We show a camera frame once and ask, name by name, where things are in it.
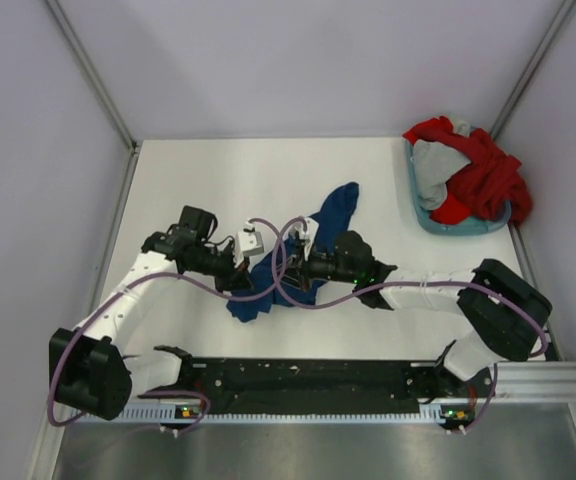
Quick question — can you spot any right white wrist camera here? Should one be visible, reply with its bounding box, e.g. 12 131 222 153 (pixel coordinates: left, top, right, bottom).
289 217 319 259

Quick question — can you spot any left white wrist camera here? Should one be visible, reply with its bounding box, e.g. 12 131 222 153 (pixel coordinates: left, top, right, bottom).
233 221 265 267

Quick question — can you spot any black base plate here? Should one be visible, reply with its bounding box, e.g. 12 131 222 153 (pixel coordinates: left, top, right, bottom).
144 357 476 414

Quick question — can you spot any right aluminium corner post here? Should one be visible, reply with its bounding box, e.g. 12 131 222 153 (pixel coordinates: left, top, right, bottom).
489 0 576 140

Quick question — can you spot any blue t shirt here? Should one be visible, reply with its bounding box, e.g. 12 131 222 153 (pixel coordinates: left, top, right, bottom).
226 182 359 323

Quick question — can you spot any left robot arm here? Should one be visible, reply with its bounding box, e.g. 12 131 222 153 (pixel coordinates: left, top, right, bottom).
49 206 264 420

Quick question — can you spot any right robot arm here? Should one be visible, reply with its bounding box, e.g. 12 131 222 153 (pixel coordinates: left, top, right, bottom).
283 227 553 396

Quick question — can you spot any aluminium corner post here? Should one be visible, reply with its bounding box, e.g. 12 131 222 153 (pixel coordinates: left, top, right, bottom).
42 0 138 152
489 0 576 140

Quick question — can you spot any red t shirt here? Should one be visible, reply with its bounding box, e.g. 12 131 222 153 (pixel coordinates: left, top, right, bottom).
415 127 533 225

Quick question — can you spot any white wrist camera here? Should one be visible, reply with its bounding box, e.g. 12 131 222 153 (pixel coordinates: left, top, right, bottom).
233 221 265 267
289 217 319 259

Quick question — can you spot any aluminium frame rail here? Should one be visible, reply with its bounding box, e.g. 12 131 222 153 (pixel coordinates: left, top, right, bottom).
47 362 576 404

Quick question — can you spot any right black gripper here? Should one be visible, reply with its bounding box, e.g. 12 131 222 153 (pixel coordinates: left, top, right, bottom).
272 240 359 293

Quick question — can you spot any grey t shirt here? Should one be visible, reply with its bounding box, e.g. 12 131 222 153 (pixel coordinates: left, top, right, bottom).
409 116 471 211

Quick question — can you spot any left aluminium corner post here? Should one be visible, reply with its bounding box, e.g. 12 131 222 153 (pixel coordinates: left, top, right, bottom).
42 0 138 152

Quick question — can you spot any light blue laundry basket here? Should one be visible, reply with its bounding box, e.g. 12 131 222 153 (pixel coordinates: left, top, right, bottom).
404 140 512 237

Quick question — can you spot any light blue cable duct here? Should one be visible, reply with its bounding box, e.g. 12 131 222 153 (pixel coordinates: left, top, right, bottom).
67 402 474 426

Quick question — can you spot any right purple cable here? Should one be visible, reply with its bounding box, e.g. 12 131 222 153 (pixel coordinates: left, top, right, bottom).
272 215 552 436

